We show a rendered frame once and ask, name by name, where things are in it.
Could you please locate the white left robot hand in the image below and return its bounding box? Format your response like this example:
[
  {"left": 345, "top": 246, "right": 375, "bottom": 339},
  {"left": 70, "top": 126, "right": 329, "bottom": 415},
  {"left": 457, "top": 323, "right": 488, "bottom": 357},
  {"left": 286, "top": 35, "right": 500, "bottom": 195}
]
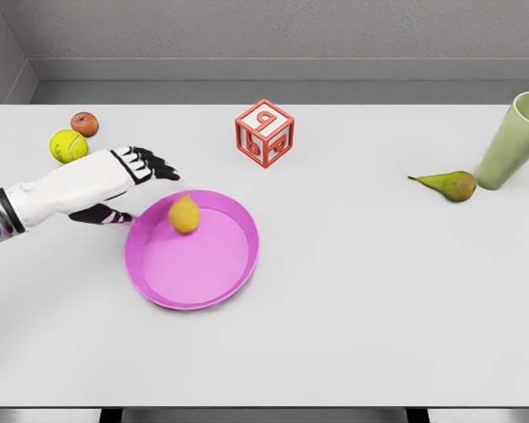
[{"left": 56, "top": 146, "right": 182, "bottom": 226}]

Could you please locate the yellow lemon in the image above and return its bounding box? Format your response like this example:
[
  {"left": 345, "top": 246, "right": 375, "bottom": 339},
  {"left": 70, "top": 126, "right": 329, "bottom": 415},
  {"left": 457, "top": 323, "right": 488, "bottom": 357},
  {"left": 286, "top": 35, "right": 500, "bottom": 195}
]
[{"left": 168, "top": 194, "right": 201, "bottom": 235}]

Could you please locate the pink round plate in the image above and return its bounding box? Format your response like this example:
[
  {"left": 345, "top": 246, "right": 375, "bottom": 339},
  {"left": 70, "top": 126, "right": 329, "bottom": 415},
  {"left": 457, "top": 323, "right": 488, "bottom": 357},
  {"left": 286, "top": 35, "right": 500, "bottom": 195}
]
[{"left": 123, "top": 189, "right": 261, "bottom": 312}]

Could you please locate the yellow-green tennis ball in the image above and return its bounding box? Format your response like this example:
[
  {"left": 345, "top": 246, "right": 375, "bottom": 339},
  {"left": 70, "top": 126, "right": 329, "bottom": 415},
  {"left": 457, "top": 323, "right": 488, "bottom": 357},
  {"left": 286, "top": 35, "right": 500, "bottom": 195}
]
[{"left": 48, "top": 129, "right": 90, "bottom": 165}]

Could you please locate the red apple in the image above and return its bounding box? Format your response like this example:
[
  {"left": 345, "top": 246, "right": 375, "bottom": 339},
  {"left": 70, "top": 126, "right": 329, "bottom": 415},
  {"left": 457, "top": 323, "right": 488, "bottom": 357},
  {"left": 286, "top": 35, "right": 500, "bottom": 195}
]
[{"left": 70, "top": 111, "right": 100, "bottom": 137}]

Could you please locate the red and white letter block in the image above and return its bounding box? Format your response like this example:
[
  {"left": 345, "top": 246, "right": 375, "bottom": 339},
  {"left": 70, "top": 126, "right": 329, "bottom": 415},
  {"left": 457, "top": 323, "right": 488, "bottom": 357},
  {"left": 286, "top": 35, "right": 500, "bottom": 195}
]
[{"left": 235, "top": 98, "right": 296, "bottom": 170}]

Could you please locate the green pear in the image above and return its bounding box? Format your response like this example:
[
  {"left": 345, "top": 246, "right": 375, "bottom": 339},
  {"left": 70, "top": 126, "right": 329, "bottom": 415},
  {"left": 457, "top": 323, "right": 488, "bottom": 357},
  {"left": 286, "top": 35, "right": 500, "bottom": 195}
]
[{"left": 407, "top": 170, "right": 479, "bottom": 204}]

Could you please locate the light green cup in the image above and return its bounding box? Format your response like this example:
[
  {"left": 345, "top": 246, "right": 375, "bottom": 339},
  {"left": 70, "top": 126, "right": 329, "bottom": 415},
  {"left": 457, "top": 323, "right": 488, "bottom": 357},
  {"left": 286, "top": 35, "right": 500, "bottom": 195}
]
[{"left": 473, "top": 91, "right": 529, "bottom": 192}]

